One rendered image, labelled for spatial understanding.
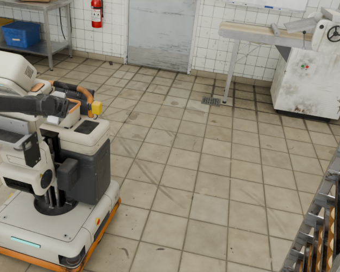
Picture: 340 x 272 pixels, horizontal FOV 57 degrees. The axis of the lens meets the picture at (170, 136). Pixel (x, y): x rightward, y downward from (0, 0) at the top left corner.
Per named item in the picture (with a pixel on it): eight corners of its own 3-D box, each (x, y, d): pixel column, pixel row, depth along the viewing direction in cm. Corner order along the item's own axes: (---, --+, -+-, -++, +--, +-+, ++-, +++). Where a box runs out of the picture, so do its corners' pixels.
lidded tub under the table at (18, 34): (2, 45, 456) (-1, 27, 442) (20, 37, 495) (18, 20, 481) (27, 48, 452) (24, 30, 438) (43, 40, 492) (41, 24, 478)
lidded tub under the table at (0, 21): (-26, 40, 461) (-30, 22, 447) (-5, 33, 500) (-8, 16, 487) (-2, 44, 457) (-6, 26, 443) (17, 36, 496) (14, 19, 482)
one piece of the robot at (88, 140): (45, 177, 233) (28, 72, 188) (113, 195, 224) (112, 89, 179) (15, 208, 206) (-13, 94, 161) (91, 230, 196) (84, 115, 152)
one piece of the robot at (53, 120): (59, 111, 144) (55, 90, 137) (69, 113, 143) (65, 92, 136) (47, 123, 136) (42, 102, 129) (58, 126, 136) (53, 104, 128)
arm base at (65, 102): (70, 99, 135) (45, 94, 137) (61, 95, 127) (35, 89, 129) (65, 119, 134) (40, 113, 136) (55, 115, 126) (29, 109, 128)
